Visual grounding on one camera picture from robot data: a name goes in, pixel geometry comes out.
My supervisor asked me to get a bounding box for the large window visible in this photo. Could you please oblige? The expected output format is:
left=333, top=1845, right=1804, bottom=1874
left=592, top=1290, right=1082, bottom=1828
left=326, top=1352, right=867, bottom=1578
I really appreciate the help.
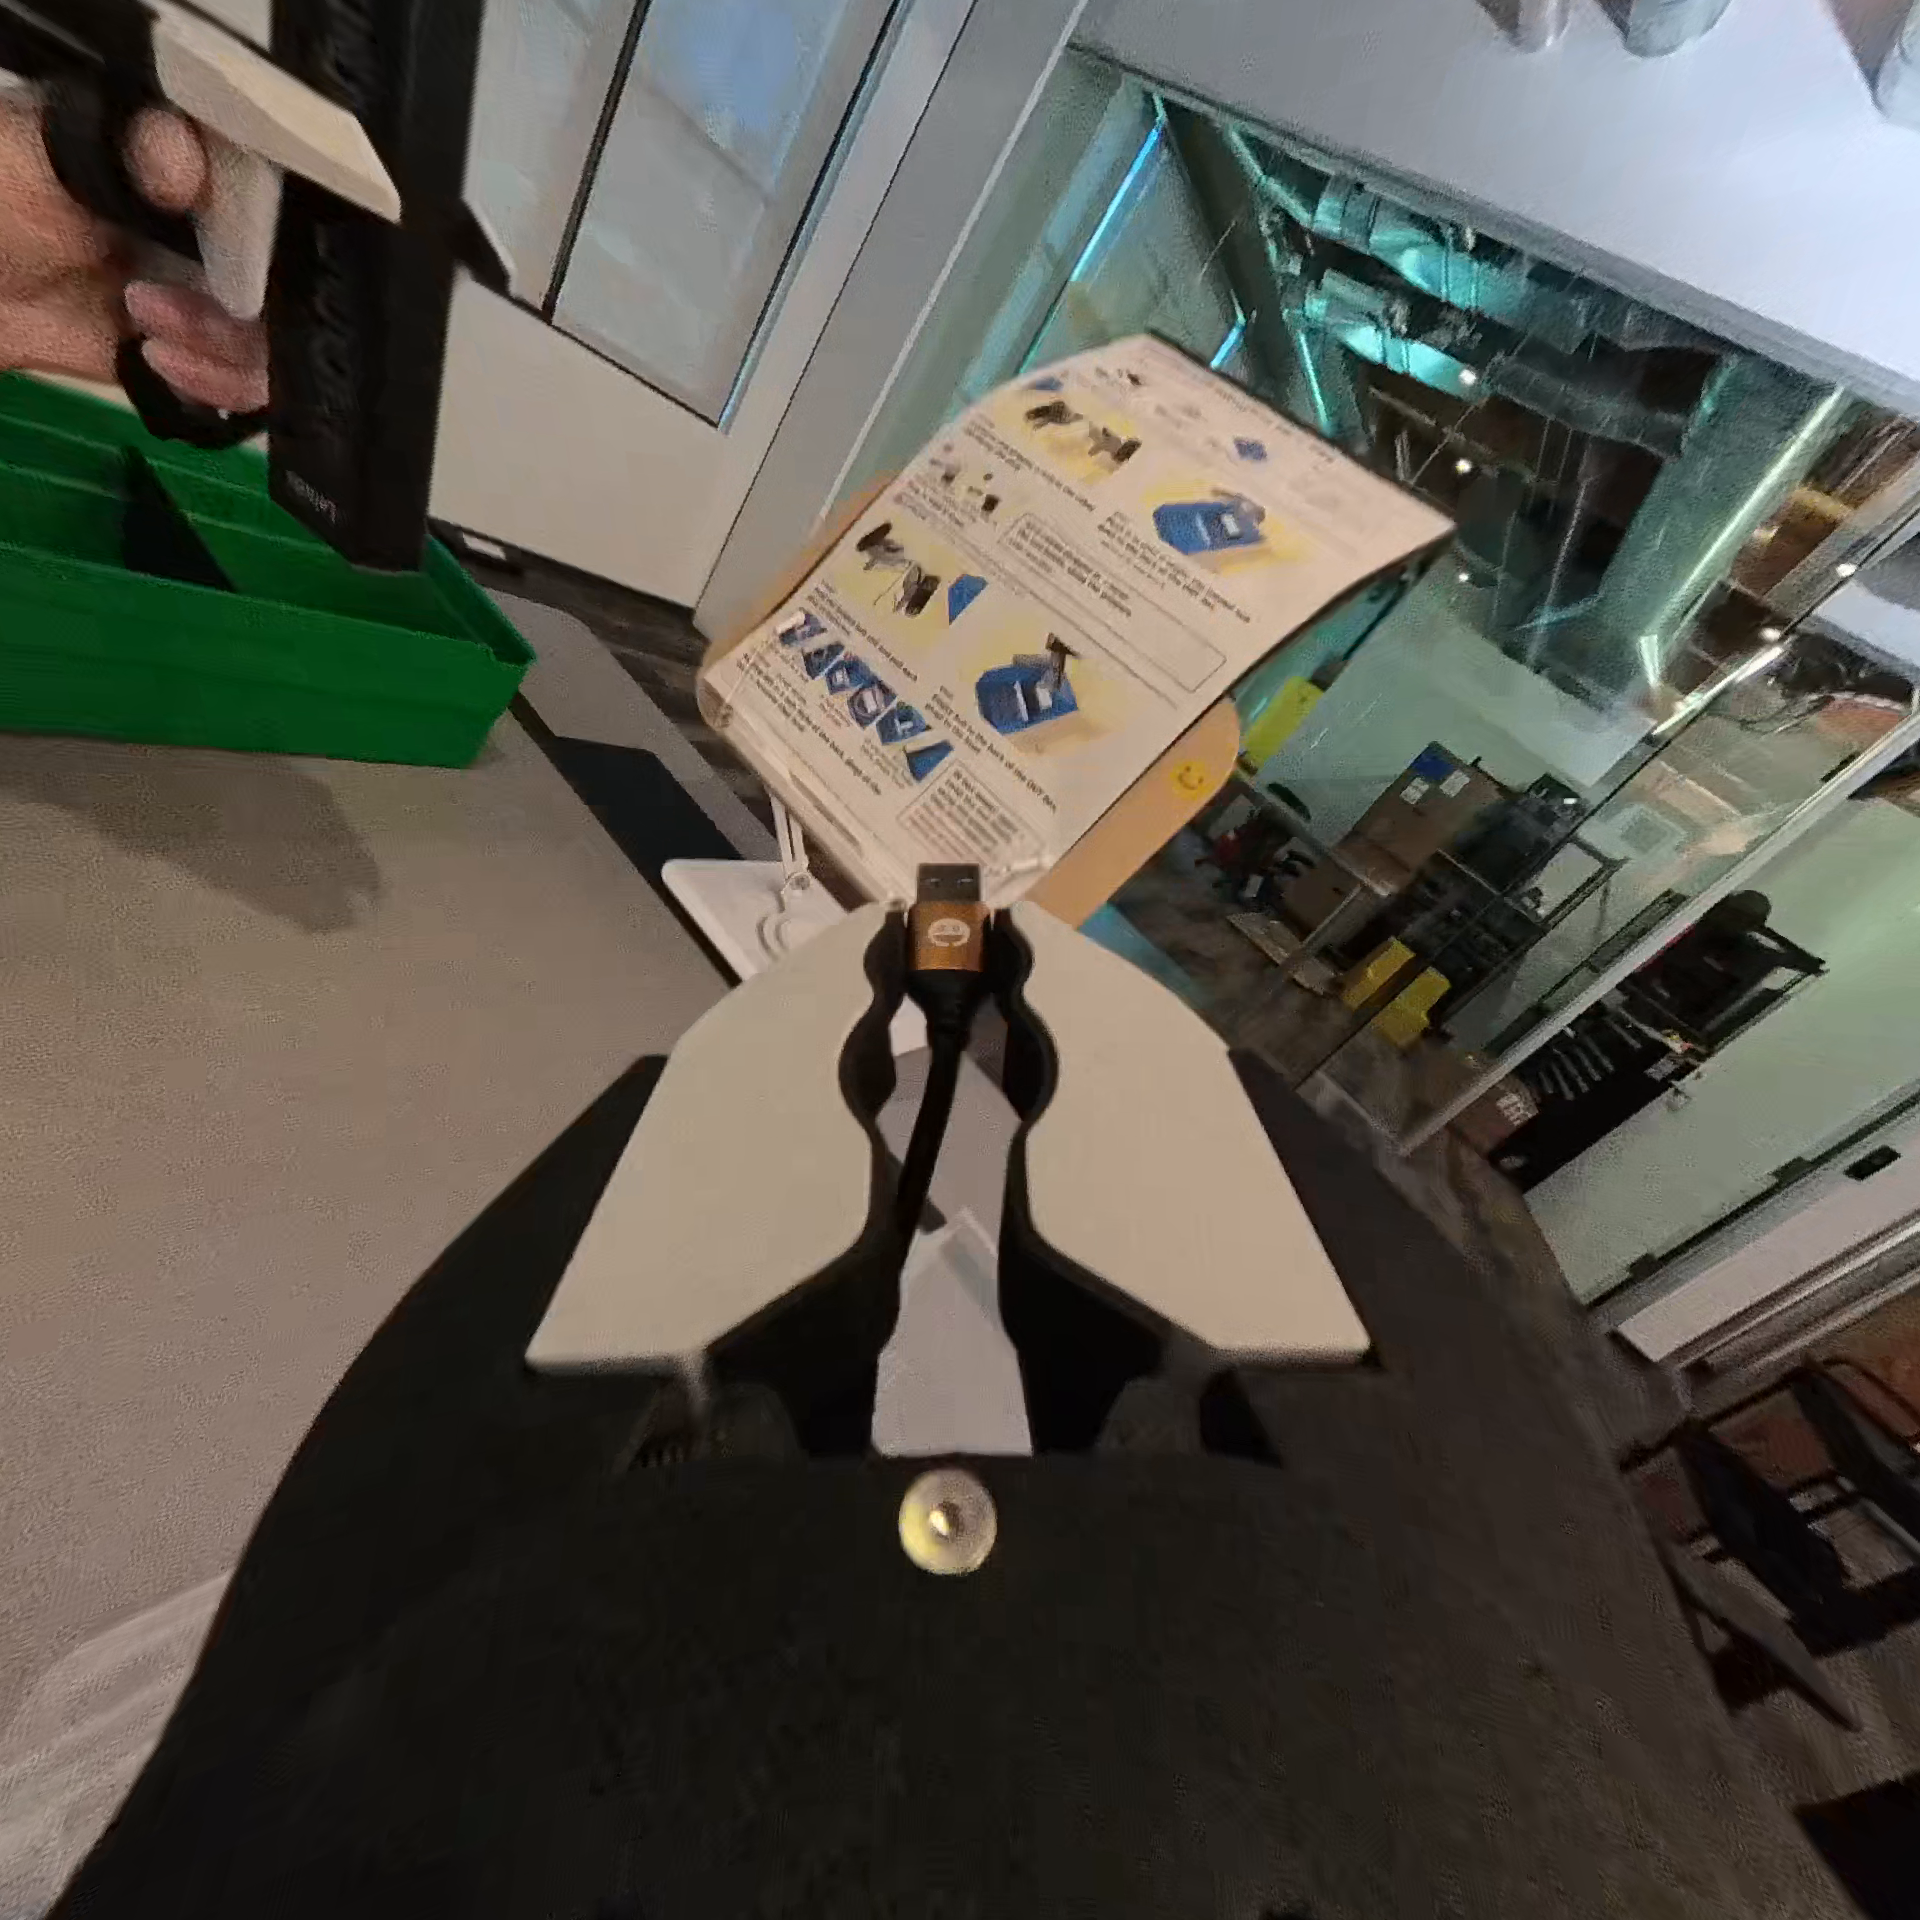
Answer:
left=456, top=0, right=902, bottom=429

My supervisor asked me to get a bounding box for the person's left hand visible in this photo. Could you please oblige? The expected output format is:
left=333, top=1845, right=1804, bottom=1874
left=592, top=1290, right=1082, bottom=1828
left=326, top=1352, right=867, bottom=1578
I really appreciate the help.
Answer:
left=0, top=89, right=274, bottom=413

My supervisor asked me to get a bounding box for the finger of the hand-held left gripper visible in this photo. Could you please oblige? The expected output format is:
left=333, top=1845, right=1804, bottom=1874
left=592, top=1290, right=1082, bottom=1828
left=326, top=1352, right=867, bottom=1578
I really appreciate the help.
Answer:
left=147, top=11, right=406, bottom=232

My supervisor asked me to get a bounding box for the printed instruction sheet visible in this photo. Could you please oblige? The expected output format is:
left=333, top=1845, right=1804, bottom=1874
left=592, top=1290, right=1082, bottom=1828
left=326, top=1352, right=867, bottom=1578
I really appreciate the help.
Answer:
left=702, top=334, right=1461, bottom=906

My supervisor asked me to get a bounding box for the wooden display board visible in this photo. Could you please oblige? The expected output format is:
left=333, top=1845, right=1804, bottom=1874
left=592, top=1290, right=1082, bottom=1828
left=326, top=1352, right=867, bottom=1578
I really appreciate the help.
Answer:
left=696, top=470, right=1247, bottom=934

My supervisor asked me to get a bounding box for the white door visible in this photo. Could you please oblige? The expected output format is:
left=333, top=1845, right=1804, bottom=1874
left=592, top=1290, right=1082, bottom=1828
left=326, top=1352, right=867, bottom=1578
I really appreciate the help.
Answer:
left=1528, top=1101, right=1920, bottom=1322

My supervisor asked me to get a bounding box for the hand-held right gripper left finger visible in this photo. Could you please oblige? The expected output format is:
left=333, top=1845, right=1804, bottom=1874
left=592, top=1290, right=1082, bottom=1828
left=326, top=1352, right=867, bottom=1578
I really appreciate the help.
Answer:
left=522, top=901, right=912, bottom=1394

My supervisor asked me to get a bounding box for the black usb cable orange plug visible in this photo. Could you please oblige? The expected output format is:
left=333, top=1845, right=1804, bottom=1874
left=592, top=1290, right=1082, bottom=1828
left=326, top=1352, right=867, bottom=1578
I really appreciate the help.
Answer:
left=883, top=861, right=995, bottom=1235

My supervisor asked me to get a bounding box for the black usb hub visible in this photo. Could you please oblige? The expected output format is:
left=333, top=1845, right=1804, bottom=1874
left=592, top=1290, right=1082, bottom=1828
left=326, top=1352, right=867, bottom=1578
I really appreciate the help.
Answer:
left=267, top=0, right=484, bottom=577

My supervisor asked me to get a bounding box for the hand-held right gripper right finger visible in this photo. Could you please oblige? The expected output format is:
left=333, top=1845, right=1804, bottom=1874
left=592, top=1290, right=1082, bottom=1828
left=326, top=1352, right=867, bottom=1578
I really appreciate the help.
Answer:
left=996, top=901, right=1376, bottom=1373

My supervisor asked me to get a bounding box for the green plastic bin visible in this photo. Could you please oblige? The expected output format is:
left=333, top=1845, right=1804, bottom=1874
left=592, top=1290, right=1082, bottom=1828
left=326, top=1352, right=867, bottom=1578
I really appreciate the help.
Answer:
left=0, top=373, right=538, bottom=771

